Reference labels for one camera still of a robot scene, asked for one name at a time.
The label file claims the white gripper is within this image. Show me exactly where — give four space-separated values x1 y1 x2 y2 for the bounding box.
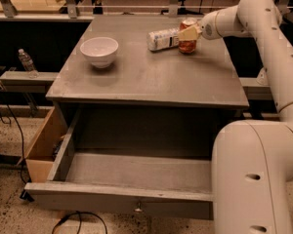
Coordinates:
178 12 220 41

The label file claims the red coke can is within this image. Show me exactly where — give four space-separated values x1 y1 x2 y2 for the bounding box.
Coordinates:
179 18 197 54

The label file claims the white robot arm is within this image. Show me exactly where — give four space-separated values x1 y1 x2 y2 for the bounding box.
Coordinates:
178 0 293 234

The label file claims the blue plastic bottle lying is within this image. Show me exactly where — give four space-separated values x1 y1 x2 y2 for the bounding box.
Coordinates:
146 27 179 52

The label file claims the clear bottle right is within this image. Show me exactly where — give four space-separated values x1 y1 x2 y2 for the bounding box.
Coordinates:
256 67 269 86

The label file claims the clear water bottle left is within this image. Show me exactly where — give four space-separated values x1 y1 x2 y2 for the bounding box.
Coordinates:
19 49 39 79

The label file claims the grey cabinet with top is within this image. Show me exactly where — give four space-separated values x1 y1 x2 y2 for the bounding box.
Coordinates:
47 17 248 147

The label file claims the grey bench right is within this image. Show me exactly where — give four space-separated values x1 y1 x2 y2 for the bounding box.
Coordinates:
240 77 272 100

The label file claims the grey bench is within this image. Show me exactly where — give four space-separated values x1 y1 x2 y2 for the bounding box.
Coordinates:
0 71 58 93
240 77 272 100

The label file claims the white ceramic bowl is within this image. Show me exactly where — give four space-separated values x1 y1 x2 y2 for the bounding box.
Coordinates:
80 37 119 68

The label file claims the open grey drawer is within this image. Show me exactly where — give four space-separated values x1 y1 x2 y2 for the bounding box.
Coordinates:
24 105 219 221

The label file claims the metal drawer knob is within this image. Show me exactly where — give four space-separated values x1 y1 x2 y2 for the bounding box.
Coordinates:
134 202 144 214

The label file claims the grey bench left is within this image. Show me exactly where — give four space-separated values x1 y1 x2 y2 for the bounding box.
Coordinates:
0 71 58 93

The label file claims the cardboard box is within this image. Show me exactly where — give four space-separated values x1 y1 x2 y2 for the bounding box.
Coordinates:
24 107 67 182

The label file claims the black cable on floor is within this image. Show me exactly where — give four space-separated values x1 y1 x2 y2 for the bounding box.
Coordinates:
0 75 30 185

